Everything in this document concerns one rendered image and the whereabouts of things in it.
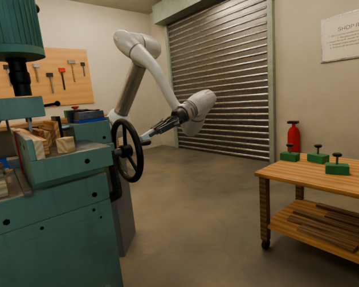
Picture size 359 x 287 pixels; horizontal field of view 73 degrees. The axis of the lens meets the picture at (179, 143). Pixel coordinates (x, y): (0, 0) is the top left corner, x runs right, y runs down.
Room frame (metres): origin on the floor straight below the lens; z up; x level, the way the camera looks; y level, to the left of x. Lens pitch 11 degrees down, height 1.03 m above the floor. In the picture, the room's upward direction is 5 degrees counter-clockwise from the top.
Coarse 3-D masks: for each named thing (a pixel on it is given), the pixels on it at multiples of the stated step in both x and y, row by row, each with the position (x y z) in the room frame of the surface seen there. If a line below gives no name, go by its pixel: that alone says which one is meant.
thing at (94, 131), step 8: (104, 120) 0.95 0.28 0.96; (72, 128) 0.88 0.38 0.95; (80, 128) 0.88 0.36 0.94; (88, 128) 0.90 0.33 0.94; (96, 128) 0.92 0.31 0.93; (104, 128) 0.94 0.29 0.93; (80, 136) 0.88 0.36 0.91; (88, 136) 0.90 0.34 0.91; (96, 136) 0.92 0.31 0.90; (104, 136) 0.93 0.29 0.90
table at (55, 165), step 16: (80, 144) 0.78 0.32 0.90; (96, 144) 0.76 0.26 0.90; (112, 144) 0.93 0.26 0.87; (48, 160) 0.61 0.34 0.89; (64, 160) 0.63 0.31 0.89; (80, 160) 0.66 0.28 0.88; (96, 160) 0.68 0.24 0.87; (112, 160) 0.71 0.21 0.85; (32, 176) 0.59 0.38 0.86; (48, 176) 0.60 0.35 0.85; (64, 176) 0.63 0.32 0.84
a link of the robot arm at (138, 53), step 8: (136, 48) 1.35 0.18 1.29; (144, 48) 1.37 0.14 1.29; (136, 56) 1.35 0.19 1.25; (144, 56) 1.33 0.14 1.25; (152, 56) 1.35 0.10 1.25; (144, 64) 1.34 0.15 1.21; (152, 64) 1.32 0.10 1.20; (152, 72) 1.32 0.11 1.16; (160, 72) 1.32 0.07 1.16; (160, 80) 1.32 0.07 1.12; (160, 88) 1.34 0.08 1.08; (168, 88) 1.33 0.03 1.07; (168, 96) 1.33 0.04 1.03; (176, 104) 1.33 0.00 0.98; (184, 128) 1.29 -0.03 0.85; (192, 128) 1.25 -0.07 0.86; (200, 128) 1.27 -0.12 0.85
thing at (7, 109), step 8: (32, 96) 0.83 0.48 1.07; (40, 96) 0.85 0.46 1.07; (0, 104) 0.78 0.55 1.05; (8, 104) 0.79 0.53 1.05; (16, 104) 0.80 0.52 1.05; (24, 104) 0.81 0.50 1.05; (32, 104) 0.83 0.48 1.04; (40, 104) 0.84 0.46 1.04; (0, 112) 0.77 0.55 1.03; (8, 112) 0.79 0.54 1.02; (16, 112) 0.80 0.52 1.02; (24, 112) 0.81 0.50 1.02; (32, 112) 0.83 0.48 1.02; (40, 112) 0.84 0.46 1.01; (0, 120) 0.77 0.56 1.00
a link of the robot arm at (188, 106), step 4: (188, 100) 1.15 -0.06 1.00; (180, 104) 1.14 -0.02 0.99; (184, 104) 1.12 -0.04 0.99; (188, 104) 1.12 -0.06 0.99; (192, 104) 1.12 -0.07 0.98; (184, 108) 1.11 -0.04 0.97; (188, 108) 1.10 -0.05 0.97; (192, 108) 1.11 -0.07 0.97; (196, 108) 1.13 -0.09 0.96; (188, 112) 1.10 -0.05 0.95; (192, 112) 1.11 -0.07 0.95; (196, 112) 1.13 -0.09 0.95; (188, 116) 1.11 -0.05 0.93; (192, 116) 1.12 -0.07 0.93; (188, 120) 1.12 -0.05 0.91
